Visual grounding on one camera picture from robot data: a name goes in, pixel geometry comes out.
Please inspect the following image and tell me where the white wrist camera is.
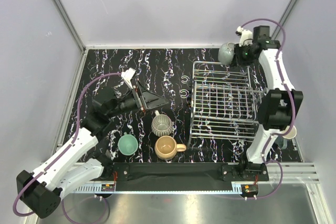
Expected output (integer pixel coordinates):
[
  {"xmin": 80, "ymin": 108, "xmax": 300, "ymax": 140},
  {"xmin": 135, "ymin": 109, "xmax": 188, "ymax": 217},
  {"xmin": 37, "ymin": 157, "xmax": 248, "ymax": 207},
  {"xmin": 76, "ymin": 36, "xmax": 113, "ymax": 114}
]
[
  {"xmin": 236, "ymin": 26, "xmax": 253, "ymax": 47},
  {"xmin": 121, "ymin": 68, "xmax": 135, "ymax": 89}
]

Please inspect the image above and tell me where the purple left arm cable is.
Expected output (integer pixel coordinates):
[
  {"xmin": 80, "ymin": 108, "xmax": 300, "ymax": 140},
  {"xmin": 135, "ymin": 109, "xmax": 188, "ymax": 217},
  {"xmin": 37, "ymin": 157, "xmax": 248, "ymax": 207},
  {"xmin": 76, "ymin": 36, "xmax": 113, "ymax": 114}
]
[{"xmin": 13, "ymin": 72, "xmax": 124, "ymax": 223}]

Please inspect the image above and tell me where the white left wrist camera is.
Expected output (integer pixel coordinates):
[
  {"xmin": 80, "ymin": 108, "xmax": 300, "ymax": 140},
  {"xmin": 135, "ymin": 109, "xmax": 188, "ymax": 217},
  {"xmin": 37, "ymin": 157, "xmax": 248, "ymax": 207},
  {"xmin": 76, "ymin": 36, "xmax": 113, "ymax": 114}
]
[{"xmin": 121, "ymin": 68, "xmax": 135, "ymax": 89}]

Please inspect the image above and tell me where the silver wire dish rack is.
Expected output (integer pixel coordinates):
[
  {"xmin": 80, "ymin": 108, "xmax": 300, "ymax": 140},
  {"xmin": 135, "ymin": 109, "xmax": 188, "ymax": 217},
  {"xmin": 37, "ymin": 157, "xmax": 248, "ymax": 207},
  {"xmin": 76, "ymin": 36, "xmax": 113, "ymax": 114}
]
[{"xmin": 190, "ymin": 61, "xmax": 265, "ymax": 142}]

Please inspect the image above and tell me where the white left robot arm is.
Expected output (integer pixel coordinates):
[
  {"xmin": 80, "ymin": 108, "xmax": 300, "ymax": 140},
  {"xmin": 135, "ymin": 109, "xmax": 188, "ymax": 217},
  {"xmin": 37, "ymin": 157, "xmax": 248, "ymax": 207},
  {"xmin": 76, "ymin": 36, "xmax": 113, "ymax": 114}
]
[{"xmin": 13, "ymin": 80, "xmax": 169, "ymax": 218}]

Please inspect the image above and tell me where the aluminium frame post left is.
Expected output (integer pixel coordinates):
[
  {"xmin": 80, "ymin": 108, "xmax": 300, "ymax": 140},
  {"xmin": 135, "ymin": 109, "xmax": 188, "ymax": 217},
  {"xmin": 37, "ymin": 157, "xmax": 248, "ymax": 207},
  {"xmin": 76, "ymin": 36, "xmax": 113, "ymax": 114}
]
[{"xmin": 38, "ymin": 0, "xmax": 87, "ymax": 51}]

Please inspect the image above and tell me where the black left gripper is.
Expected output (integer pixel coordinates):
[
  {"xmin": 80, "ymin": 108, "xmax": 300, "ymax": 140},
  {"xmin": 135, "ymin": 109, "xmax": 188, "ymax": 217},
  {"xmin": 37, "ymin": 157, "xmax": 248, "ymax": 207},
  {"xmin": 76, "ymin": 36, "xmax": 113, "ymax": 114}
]
[{"xmin": 107, "ymin": 81, "xmax": 169, "ymax": 118}]

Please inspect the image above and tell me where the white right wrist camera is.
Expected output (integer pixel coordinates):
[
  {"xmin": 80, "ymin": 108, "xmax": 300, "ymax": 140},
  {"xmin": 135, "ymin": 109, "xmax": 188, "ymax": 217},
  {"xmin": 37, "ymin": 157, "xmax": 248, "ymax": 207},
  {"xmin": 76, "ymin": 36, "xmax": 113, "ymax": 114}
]
[{"xmin": 236, "ymin": 26, "xmax": 253, "ymax": 47}]

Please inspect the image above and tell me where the black marble pattern mat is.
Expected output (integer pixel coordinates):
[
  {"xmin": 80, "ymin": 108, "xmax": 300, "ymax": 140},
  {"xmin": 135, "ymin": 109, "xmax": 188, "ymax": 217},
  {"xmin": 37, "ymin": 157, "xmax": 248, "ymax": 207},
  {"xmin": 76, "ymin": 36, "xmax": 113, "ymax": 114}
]
[{"xmin": 64, "ymin": 48, "xmax": 267, "ymax": 163}]

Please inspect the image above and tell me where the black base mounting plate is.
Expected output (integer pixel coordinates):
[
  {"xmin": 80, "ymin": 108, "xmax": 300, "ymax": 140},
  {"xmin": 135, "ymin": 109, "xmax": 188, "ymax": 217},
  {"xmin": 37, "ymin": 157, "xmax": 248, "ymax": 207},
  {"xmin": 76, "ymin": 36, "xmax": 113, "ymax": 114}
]
[{"xmin": 110, "ymin": 162, "xmax": 269, "ymax": 192}]

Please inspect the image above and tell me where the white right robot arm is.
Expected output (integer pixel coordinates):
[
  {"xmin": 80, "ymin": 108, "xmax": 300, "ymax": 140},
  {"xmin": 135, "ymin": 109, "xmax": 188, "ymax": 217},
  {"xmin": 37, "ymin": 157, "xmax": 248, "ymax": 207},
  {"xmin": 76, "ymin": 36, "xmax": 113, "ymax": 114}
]
[{"xmin": 234, "ymin": 26, "xmax": 303, "ymax": 180}]

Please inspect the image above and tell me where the mint green cup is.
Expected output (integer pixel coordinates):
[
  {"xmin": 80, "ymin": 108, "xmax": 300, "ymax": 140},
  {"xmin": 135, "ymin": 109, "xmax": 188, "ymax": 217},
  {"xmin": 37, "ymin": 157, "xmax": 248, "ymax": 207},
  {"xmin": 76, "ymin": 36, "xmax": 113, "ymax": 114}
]
[{"xmin": 118, "ymin": 133, "xmax": 139, "ymax": 156}]

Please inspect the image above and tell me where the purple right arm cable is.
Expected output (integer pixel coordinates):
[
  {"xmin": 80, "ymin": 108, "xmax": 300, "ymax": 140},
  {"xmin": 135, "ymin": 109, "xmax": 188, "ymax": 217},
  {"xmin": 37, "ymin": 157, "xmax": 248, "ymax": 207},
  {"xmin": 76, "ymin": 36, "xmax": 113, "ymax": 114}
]
[{"xmin": 240, "ymin": 18, "xmax": 296, "ymax": 198}]

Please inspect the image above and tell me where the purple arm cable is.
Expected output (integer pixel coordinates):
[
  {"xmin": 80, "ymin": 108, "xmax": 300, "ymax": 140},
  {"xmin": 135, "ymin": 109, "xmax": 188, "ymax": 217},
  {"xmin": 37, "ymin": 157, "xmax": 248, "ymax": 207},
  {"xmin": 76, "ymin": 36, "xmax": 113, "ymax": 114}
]
[
  {"xmin": 13, "ymin": 72, "xmax": 124, "ymax": 223},
  {"xmin": 240, "ymin": 18, "xmax": 296, "ymax": 198}
]

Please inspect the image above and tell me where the white ribbed ceramic mug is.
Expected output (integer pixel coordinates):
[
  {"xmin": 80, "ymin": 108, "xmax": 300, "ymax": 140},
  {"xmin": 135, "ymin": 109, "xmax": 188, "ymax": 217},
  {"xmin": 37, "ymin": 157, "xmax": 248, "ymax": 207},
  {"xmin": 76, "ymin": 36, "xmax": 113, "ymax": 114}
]
[{"xmin": 151, "ymin": 110, "xmax": 173, "ymax": 137}]

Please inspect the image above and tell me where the tan glazed ceramic mug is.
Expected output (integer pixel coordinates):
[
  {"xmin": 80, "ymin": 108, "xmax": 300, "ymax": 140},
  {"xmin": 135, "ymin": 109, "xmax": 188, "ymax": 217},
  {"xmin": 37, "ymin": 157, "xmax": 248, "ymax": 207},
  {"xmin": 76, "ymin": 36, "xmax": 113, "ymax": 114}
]
[{"xmin": 154, "ymin": 136, "xmax": 187, "ymax": 160}]

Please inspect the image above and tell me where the grey-blue speckled ceramic mug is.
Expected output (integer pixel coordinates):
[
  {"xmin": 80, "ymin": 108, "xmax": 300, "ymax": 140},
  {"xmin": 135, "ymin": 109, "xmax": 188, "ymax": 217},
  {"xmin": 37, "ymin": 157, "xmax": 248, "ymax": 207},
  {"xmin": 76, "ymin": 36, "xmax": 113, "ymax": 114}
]
[{"xmin": 218, "ymin": 42, "xmax": 235, "ymax": 66}]

